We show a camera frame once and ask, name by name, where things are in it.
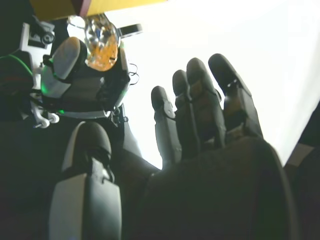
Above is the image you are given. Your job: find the silver metal ring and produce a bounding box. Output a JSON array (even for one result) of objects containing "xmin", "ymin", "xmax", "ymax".
[{"xmin": 117, "ymin": 23, "xmax": 144, "ymax": 39}]

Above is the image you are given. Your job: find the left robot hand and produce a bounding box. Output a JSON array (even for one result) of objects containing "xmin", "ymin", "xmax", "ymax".
[{"xmin": 48, "ymin": 53, "xmax": 301, "ymax": 240}]

